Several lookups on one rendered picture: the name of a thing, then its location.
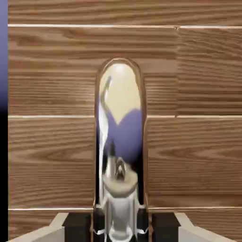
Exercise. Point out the light wood cabinet door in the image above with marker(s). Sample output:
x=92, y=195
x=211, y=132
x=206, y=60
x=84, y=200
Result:
x=47, y=132

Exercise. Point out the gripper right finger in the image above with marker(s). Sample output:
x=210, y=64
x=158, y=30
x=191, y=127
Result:
x=166, y=228

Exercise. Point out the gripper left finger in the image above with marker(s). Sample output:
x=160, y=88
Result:
x=75, y=228

